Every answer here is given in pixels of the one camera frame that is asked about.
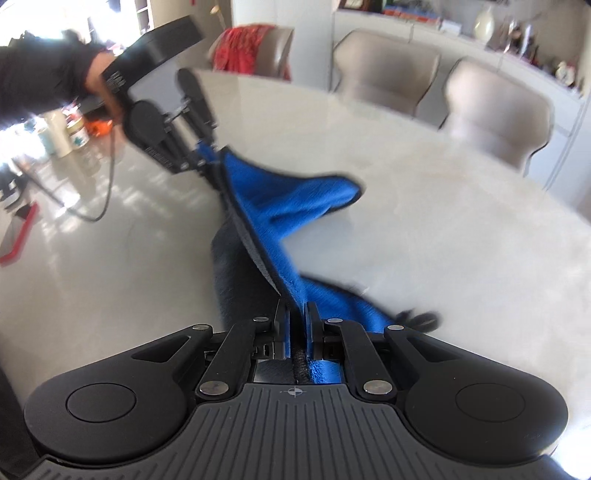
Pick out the red floor tool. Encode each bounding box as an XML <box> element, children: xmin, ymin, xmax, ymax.
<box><xmin>0</xmin><ymin>204</ymin><xmax>41</xmax><ymax>267</ymax></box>

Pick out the person's left hand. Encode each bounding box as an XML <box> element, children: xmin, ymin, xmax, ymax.
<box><xmin>84</xmin><ymin>51</ymin><xmax>124</xmax><ymax>124</ymax></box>

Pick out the red cloth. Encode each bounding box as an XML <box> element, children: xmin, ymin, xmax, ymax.
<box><xmin>212</xmin><ymin>25</ymin><xmax>291</xmax><ymax>80</ymax></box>

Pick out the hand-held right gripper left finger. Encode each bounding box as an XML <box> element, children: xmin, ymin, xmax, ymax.
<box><xmin>131</xmin><ymin>300</ymin><xmax>293</xmax><ymax>400</ymax></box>

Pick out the glass display case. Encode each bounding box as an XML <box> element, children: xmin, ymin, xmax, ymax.
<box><xmin>498</xmin><ymin>17</ymin><xmax>541</xmax><ymax>61</ymax></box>

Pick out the white bottle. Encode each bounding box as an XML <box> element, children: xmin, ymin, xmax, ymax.
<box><xmin>39</xmin><ymin>110</ymin><xmax>73</xmax><ymax>158</ymax></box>

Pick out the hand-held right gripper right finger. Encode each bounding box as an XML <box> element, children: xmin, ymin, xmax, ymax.
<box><xmin>305</xmin><ymin>302</ymin><xmax>458</xmax><ymax>397</ymax></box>

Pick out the person's left forearm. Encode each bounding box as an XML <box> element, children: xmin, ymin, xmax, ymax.
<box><xmin>0</xmin><ymin>30</ymin><xmax>106</xmax><ymax>136</ymax></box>

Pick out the small jar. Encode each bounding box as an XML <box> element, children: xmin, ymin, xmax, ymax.
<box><xmin>67</xmin><ymin>115</ymin><xmax>89</xmax><ymax>147</ymax></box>

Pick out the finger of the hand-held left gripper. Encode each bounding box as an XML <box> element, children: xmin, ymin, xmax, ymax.
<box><xmin>170</xmin><ymin>134</ymin><xmax>223</xmax><ymax>174</ymax></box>
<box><xmin>177</xmin><ymin>68</ymin><xmax>219</xmax><ymax>140</ymax></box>

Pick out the blue and grey towel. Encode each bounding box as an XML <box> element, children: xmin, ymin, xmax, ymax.
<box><xmin>210</xmin><ymin>141</ymin><xmax>439</xmax><ymax>386</ymax></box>

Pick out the white vase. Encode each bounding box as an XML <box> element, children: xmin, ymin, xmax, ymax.
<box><xmin>475</xmin><ymin>4</ymin><xmax>496</xmax><ymax>43</ymax></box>

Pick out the row of books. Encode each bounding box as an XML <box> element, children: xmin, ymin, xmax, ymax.
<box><xmin>383</xmin><ymin>6</ymin><xmax>444</xmax><ymax>25</ymax></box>

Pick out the black cable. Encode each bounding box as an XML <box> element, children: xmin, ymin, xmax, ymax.
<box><xmin>18</xmin><ymin>115</ymin><xmax>117</xmax><ymax>222</ymax></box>

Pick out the beige upholstered chair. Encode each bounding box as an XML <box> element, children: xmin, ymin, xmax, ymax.
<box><xmin>332</xmin><ymin>28</ymin><xmax>441</xmax><ymax>121</ymax></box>
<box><xmin>208</xmin><ymin>25</ymin><xmax>296</xmax><ymax>83</ymax></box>
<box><xmin>438</xmin><ymin>58</ymin><xmax>555</xmax><ymax>174</ymax></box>

